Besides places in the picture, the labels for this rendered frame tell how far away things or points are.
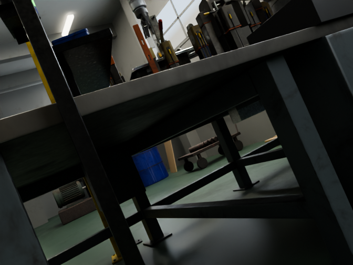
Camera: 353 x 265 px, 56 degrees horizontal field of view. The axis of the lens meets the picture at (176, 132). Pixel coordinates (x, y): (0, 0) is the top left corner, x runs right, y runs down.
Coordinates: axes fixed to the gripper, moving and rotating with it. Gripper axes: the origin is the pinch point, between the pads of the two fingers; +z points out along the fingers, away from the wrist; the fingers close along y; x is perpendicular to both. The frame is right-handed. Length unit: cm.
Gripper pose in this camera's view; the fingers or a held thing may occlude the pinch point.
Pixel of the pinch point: (153, 41)
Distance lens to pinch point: 200.4
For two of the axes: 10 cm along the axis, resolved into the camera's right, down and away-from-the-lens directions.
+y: -2.1, 1.2, 9.7
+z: 4.0, 9.2, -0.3
